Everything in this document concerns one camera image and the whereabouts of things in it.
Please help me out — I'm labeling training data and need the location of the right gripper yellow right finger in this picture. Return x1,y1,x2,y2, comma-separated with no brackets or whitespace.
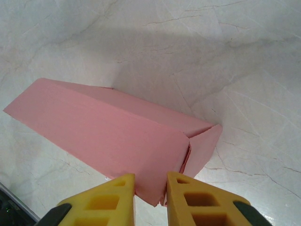
166,171,275,226

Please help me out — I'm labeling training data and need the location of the long aluminium mounting rail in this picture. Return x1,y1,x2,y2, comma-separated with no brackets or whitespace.
0,180,42,223

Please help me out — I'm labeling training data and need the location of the pink paper box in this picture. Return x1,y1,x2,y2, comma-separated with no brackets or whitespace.
2,78,223,208

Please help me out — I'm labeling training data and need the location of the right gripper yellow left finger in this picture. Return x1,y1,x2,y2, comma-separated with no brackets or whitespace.
39,173,136,226

